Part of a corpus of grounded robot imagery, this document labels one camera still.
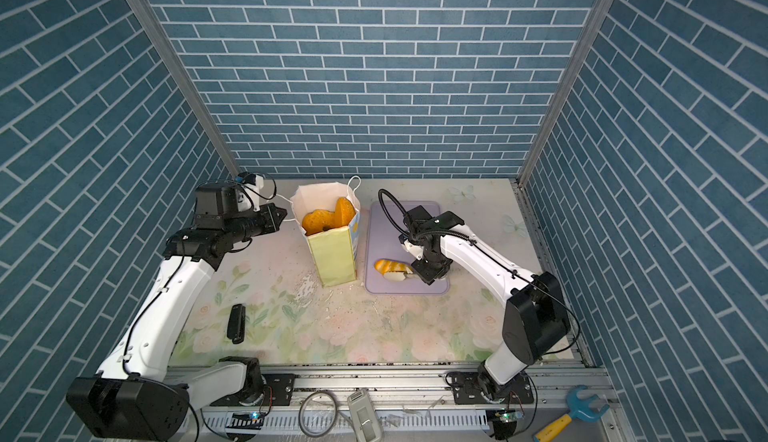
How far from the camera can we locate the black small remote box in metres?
0.82

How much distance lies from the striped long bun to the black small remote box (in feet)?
1.36

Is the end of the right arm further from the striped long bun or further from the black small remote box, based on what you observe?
the black small remote box

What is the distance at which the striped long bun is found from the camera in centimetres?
90
